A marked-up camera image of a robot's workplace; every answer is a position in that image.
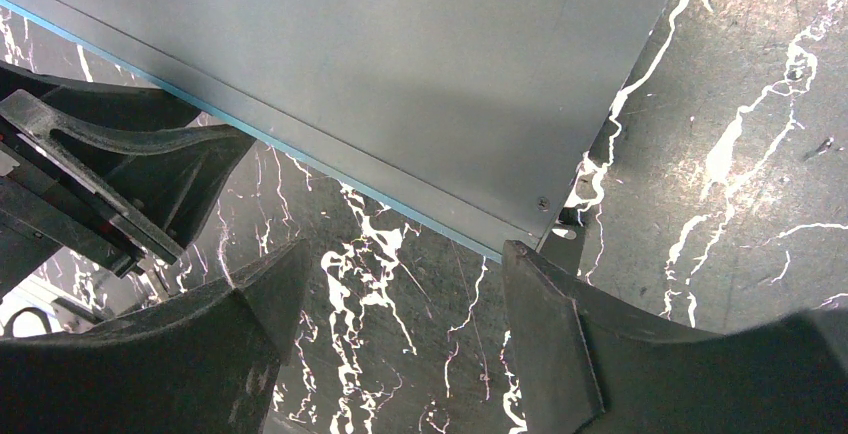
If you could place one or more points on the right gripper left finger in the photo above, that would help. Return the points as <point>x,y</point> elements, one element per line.
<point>205,361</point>

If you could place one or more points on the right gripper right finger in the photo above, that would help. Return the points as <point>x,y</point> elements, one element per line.
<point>588,362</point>

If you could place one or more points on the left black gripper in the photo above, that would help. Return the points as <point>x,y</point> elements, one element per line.
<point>111,172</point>

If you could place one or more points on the large dark network switch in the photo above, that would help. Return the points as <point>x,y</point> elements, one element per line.
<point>468,116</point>

